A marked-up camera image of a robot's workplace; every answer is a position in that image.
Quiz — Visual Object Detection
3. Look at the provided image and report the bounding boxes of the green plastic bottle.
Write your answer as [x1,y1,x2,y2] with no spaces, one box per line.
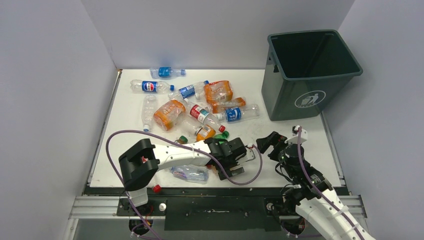
[214,130,230,140]

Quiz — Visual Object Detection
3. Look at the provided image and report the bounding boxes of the orange juice bottle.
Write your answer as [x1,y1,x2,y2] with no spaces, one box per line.
[195,124,216,142]

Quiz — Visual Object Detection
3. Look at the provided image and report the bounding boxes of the crushed clear water bottle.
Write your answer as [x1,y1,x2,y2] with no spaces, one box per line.
[170,165,209,184]

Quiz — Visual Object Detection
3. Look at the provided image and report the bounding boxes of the red label bottle red cap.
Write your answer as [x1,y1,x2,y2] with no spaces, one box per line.
[183,98,226,133]

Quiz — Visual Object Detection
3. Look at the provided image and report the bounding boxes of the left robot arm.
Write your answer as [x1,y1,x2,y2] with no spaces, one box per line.
[118,137,254,216]

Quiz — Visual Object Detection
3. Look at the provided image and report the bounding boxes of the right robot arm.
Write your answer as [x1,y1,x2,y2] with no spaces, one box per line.
[256,125,373,240]

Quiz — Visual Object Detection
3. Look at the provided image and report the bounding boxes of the dark green trash bin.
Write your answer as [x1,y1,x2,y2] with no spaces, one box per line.
[261,29,363,121]

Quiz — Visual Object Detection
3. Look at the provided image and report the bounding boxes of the clear bottle blue label right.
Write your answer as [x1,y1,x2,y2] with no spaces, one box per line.
[215,104,261,123]

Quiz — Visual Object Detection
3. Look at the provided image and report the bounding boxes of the flat orange label bottle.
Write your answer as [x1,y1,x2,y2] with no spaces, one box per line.
[204,97,246,114]

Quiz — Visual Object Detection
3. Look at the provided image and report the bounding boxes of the large orange label bottle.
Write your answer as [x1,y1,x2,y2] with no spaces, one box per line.
[194,80,234,104]

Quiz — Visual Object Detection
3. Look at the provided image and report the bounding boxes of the orange label crushed bottle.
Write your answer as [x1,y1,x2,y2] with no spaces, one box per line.
[153,99,186,131]

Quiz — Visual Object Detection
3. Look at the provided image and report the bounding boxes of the clear bottle blue label tilted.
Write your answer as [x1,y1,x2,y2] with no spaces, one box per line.
[168,80,209,101]

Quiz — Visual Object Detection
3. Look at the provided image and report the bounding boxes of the red emergency button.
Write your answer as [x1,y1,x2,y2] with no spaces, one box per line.
[151,184,162,194]

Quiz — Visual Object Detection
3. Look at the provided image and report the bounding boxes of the white knob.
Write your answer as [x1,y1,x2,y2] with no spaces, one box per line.
[158,203,167,212]

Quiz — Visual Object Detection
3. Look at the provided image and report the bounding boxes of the clear unlabelled bottle blue cap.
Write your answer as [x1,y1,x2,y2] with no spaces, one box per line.
[141,94,158,132]

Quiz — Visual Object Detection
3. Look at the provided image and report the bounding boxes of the clear bottle blue label far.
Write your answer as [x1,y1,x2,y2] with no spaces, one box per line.
[149,66,187,79]

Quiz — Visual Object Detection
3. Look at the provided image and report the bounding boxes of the pepsi bottle blue cap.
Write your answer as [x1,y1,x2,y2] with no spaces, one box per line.
[130,79,175,94]

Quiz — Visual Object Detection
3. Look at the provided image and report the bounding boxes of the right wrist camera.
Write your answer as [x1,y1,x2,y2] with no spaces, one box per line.
[285,125,308,145]

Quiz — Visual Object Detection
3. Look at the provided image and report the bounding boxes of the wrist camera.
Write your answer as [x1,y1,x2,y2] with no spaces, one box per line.
[238,143,256,165]
[285,125,308,145]

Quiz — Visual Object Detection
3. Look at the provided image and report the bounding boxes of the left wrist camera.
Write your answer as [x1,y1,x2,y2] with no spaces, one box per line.
[238,143,256,165]

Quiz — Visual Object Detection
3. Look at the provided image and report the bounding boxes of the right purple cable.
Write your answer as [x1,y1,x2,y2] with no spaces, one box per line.
[296,127,367,240]

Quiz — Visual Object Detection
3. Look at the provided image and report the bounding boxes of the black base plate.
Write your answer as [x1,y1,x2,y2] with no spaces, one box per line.
[116,196,305,233]

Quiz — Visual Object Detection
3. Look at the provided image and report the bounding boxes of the aluminium rail frame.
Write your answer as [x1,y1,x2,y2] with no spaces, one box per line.
[63,195,368,240]

